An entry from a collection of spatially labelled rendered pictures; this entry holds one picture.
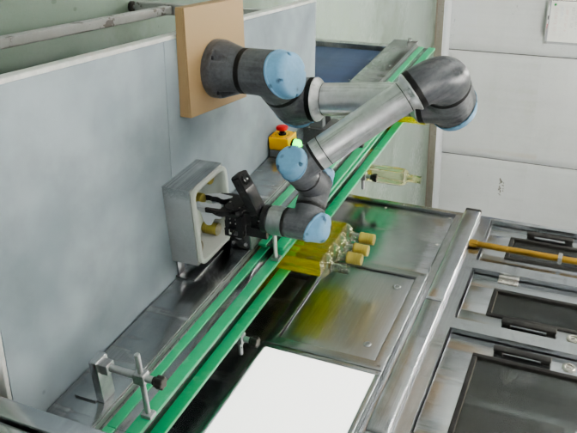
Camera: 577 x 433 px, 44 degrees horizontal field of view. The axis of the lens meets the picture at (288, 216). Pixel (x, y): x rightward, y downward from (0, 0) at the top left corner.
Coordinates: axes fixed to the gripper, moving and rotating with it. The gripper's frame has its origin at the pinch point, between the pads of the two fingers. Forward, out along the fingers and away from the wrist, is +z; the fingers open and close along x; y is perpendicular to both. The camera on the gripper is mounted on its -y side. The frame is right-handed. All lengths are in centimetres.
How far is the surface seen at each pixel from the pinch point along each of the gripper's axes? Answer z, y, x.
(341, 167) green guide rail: -13, 20, 70
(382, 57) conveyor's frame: 1, 11, 163
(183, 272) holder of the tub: 4.3, 20.4, -5.7
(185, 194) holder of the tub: -1.1, -5.6, -8.1
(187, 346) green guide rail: -10.9, 22.9, -29.4
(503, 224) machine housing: -67, 43, 88
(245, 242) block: -6.1, 18.3, 11.0
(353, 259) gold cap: -33.7, 25.8, 24.3
